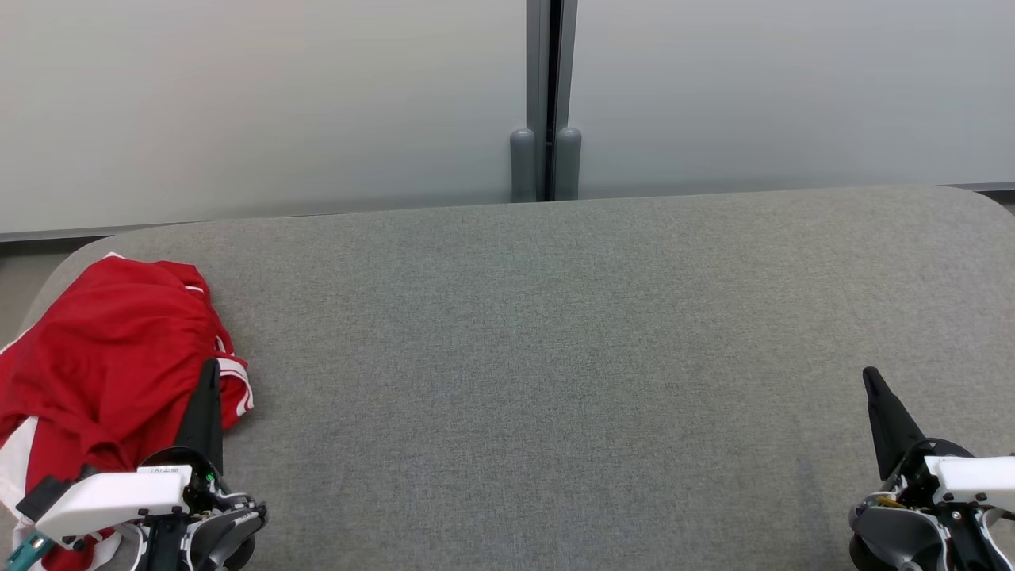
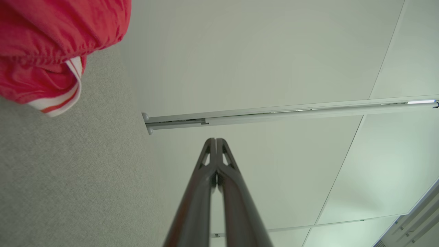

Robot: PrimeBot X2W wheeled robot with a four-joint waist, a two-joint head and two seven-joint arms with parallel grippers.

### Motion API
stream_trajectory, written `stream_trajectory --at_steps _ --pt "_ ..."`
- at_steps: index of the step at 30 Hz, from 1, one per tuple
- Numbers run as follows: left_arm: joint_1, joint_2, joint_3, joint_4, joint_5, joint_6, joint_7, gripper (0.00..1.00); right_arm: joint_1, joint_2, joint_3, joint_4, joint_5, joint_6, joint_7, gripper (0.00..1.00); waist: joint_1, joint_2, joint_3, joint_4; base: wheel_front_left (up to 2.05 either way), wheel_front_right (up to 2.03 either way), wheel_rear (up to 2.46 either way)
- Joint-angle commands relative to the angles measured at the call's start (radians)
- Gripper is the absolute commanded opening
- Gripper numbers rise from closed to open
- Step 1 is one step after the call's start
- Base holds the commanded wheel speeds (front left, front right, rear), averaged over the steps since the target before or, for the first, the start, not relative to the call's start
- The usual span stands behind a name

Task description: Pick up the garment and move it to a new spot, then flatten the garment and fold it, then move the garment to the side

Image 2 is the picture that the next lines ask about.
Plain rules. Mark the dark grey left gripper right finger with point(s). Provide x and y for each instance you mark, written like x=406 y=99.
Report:
x=240 y=212

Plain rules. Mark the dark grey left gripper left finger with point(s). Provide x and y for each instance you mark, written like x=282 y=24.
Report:
x=192 y=212

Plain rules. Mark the red shorts with white stripes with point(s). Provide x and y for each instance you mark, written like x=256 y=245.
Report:
x=51 y=31

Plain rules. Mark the grey metal frame post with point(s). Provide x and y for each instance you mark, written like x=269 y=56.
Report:
x=240 y=114
x=240 y=120

